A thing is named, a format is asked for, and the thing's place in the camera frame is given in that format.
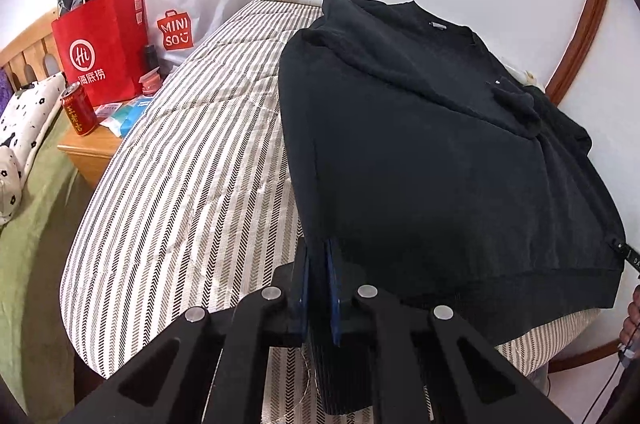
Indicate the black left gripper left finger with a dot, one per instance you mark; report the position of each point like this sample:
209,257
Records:
207,367

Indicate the person's hand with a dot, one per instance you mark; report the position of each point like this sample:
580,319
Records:
629,334

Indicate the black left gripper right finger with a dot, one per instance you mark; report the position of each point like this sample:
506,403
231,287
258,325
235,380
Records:
428,366

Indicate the red drink can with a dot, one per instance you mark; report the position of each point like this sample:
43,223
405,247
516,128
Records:
79,109

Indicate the brown wooden door frame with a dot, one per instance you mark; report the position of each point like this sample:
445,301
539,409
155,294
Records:
577,50

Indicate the green bed sheet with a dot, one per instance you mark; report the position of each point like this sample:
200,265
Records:
37,359

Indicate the wooden nightstand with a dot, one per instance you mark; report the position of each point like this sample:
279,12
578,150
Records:
90,154

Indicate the black right gripper tip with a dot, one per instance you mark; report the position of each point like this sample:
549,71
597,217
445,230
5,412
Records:
626,252

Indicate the purple fluffy cushion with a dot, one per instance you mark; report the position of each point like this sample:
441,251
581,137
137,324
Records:
6,90

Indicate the striped quilted mattress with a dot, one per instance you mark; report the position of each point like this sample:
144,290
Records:
196,207

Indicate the white black spotted pillow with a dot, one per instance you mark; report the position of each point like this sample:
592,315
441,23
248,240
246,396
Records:
24,124

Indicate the blue tissue pack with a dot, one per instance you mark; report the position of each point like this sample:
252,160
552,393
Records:
123,120

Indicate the pink white small packet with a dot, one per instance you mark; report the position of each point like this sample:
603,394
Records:
106,110

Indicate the pink small jar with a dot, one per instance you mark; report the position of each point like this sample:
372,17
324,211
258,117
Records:
151,82

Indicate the red paper shopping bag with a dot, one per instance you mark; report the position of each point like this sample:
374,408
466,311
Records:
101,46

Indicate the black sweatshirt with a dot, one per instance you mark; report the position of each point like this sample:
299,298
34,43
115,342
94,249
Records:
420,165

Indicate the wooden headboard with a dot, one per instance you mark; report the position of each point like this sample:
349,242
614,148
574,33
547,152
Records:
33,55

